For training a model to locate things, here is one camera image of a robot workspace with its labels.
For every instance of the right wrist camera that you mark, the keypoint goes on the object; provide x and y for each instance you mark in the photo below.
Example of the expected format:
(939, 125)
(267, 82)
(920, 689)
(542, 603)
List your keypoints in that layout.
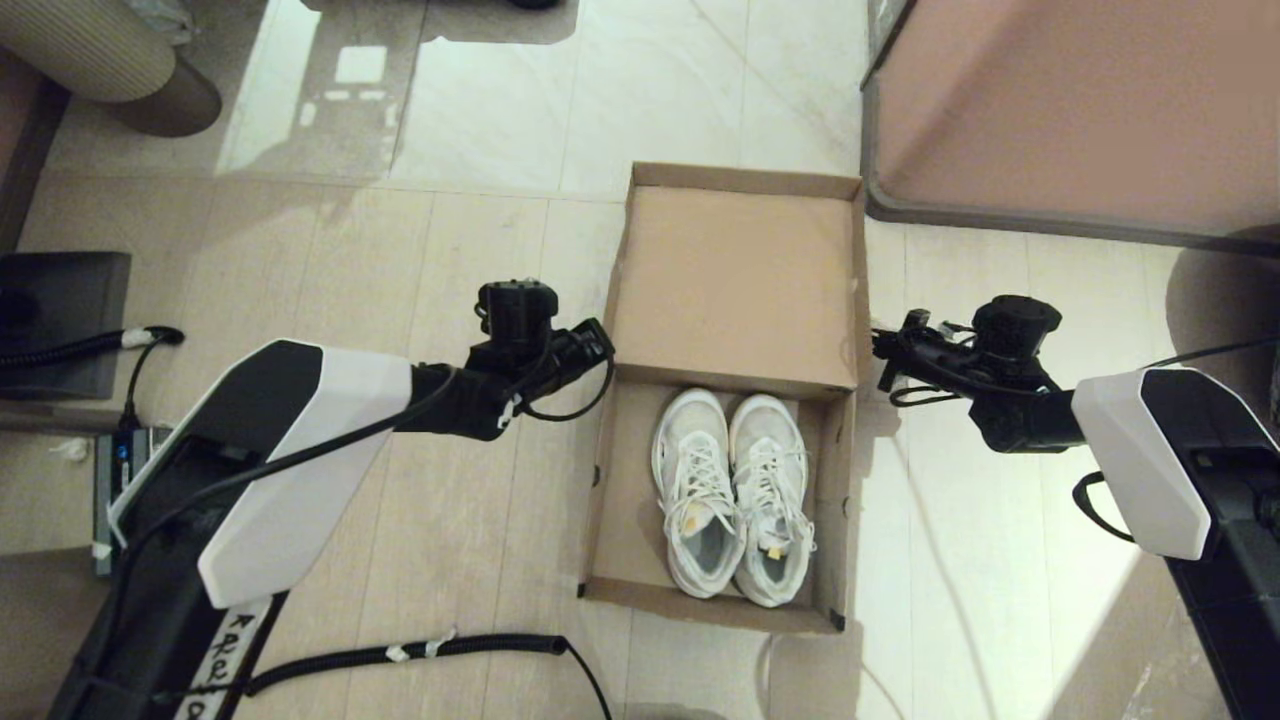
(918, 320)

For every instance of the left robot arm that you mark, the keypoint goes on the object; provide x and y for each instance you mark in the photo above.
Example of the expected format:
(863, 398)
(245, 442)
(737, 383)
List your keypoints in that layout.
(300, 450)

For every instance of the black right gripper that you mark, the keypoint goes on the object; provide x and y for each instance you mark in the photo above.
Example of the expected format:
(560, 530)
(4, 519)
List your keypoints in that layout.
(935, 360)

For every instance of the dark brown wooden furniture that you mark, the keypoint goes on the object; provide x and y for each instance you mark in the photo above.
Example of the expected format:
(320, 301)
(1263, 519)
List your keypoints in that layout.
(25, 140)

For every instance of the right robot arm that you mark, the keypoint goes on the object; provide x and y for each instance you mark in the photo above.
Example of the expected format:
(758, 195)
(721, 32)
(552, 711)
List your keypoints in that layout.
(1170, 470)

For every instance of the grey crumpled bag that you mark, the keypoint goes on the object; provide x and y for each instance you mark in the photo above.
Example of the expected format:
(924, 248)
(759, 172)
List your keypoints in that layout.
(165, 18)

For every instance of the beige ribbed cylinder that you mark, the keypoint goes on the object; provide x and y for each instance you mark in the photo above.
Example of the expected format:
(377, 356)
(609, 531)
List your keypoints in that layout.
(80, 50)

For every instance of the long black corrugated conduit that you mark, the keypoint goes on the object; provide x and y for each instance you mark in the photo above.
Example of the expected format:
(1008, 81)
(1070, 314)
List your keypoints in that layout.
(420, 652)

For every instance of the white lace-up sneaker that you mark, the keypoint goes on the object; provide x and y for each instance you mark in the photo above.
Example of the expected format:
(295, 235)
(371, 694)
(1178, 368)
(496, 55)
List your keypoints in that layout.
(765, 430)
(690, 430)

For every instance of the cardboard shoe box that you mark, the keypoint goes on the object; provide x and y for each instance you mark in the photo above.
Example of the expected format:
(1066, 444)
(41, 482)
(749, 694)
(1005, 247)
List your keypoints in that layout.
(740, 280)

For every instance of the black corrugated conduit with plug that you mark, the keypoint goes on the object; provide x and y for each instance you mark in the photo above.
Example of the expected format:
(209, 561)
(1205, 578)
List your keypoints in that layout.
(60, 352)

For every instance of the white paper scrap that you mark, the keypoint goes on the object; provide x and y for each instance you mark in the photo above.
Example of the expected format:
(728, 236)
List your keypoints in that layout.
(72, 451)

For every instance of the pink cabinet with grey frame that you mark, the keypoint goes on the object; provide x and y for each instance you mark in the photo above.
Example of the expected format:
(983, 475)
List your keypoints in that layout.
(1080, 100)

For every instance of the clear crinkled plastic sheet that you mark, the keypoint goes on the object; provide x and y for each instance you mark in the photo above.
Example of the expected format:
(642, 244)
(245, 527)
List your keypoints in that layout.
(1160, 680)

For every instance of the grey metal power supply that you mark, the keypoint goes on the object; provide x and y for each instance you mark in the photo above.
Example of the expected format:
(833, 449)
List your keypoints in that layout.
(110, 470)

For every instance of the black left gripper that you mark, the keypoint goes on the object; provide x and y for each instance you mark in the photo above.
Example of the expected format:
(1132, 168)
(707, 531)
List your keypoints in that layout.
(575, 355)

